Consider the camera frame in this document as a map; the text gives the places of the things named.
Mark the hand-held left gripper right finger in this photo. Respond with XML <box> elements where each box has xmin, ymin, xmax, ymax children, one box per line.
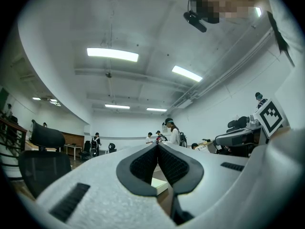
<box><xmin>157</xmin><ymin>143</ymin><xmax>250</xmax><ymax>225</ymax></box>

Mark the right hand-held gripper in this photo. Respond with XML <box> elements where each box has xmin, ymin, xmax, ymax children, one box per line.
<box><xmin>215</xmin><ymin>98</ymin><xmax>290</xmax><ymax>148</ymax></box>

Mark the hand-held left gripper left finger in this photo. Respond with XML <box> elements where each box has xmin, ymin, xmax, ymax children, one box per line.
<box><xmin>35</xmin><ymin>143</ymin><xmax>177</xmax><ymax>229</ymax></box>

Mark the white table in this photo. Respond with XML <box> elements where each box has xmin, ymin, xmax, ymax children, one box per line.
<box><xmin>63</xmin><ymin>144</ymin><xmax>83</xmax><ymax>161</ymax></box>

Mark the black mesh office chair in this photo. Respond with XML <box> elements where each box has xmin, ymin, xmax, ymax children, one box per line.
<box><xmin>18</xmin><ymin>119</ymin><xmax>72</xmax><ymax>199</ymax></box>

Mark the black stair railing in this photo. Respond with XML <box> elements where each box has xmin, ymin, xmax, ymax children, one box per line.
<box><xmin>0</xmin><ymin>117</ymin><xmax>28</xmax><ymax>174</ymax></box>

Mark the person's grey t-shirt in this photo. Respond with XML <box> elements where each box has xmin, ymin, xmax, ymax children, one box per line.
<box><xmin>263</xmin><ymin>0</ymin><xmax>305</xmax><ymax>131</ymax></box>

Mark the black head-mounted camera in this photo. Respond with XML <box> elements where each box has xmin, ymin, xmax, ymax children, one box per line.
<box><xmin>183</xmin><ymin>0</ymin><xmax>207</xmax><ymax>33</ymax></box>

